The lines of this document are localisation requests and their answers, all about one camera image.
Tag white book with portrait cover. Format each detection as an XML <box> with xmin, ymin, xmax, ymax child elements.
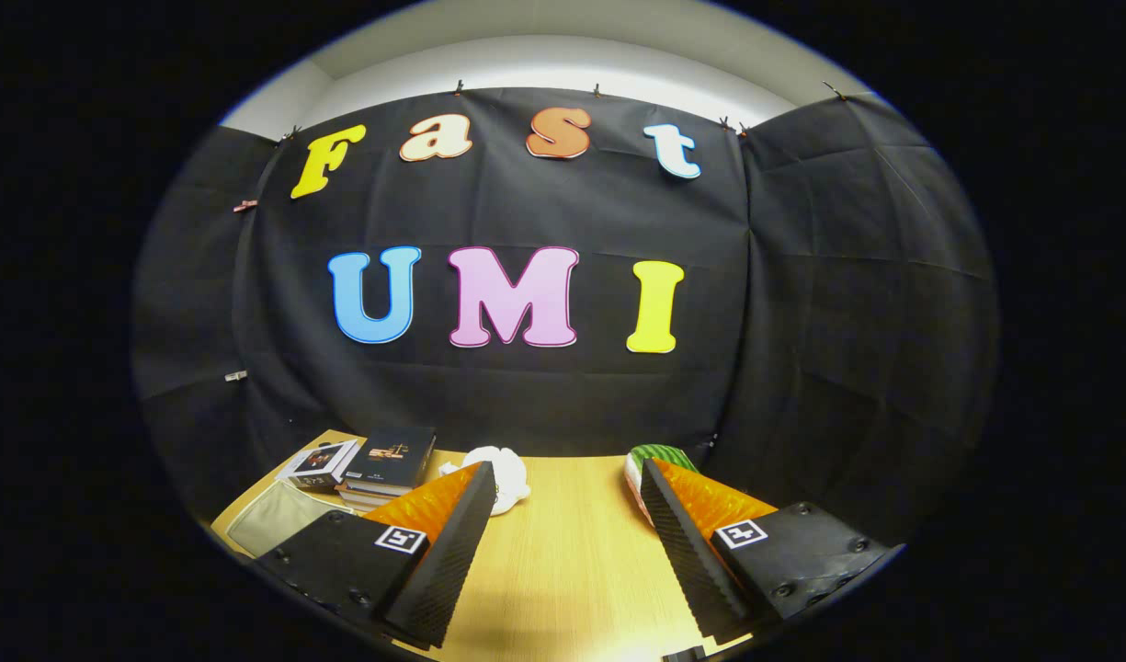
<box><xmin>277</xmin><ymin>439</ymin><xmax>362</xmax><ymax>492</ymax></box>

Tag brown book stack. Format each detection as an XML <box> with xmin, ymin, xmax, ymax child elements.
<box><xmin>336</xmin><ymin>485</ymin><xmax>391</xmax><ymax>514</ymax></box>

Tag watermelon slice plush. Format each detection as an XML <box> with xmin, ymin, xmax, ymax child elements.
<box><xmin>623</xmin><ymin>444</ymin><xmax>701</xmax><ymax>527</ymax></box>

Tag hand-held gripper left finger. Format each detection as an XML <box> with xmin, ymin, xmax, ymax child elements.
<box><xmin>254</xmin><ymin>460</ymin><xmax>498</xmax><ymax>650</ymax></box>

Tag dark book with gold print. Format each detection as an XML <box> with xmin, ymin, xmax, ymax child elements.
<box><xmin>341</xmin><ymin>425</ymin><xmax>438</xmax><ymax>498</ymax></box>

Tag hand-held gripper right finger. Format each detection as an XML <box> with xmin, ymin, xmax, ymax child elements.
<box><xmin>640</xmin><ymin>456</ymin><xmax>896</xmax><ymax>645</ymax></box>

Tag cream fabric storage box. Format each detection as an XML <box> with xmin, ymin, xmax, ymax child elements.
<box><xmin>226</xmin><ymin>478</ymin><xmax>354</xmax><ymax>558</ymax></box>

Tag white plush toy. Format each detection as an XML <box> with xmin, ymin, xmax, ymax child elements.
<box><xmin>438</xmin><ymin>445</ymin><xmax>532</xmax><ymax>517</ymax></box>

